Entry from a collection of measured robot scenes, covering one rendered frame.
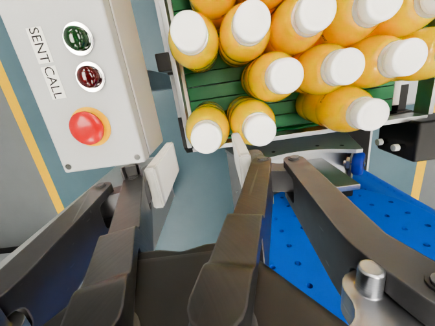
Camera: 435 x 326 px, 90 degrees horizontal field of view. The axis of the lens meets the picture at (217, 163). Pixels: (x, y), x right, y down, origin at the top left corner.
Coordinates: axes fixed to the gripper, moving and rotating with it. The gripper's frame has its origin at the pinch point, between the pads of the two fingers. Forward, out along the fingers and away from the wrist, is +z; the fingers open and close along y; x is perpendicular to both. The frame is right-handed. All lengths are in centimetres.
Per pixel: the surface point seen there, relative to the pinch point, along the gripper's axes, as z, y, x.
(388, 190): 58, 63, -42
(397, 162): 117, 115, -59
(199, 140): 9.4, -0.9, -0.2
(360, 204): 13.6, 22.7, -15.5
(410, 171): 117, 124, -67
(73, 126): 6.3, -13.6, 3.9
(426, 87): 20.6, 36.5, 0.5
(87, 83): 6.3, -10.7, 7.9
